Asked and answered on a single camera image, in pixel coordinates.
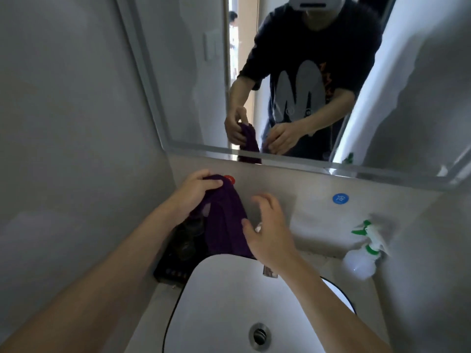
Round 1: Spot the person's left hand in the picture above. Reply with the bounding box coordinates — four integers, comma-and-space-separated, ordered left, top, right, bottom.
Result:
165, 169, 224, 229

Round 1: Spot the person's right hand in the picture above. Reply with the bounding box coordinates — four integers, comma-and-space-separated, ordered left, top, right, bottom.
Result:
241, 193, 301, 278

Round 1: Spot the purple microfibre cloth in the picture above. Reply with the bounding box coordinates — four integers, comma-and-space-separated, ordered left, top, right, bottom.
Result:
191, 174, 255, 260

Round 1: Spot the white spray bottle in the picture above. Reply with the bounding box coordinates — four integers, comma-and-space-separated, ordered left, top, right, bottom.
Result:
342, 219, 391, 282

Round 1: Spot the rectangular wall mirror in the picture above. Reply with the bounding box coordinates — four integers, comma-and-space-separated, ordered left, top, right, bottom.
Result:
114, 0, 471, 192

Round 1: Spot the person's right forearm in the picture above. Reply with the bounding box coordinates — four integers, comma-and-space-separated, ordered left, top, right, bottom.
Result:
279, 253, 393, 353

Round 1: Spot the person's left forearm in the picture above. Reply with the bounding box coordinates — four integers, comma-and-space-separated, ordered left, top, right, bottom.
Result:
0, 203, 184, 353

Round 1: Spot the black tray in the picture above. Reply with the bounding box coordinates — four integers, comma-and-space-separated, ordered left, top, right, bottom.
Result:
153, 220, 207, 287

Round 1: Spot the white sink basin black rim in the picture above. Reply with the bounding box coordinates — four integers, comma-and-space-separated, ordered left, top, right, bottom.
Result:
161, 253, 357, 353

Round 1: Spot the metal sink drain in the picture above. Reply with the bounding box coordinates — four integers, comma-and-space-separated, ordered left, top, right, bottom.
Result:
248, 322, 272, 352

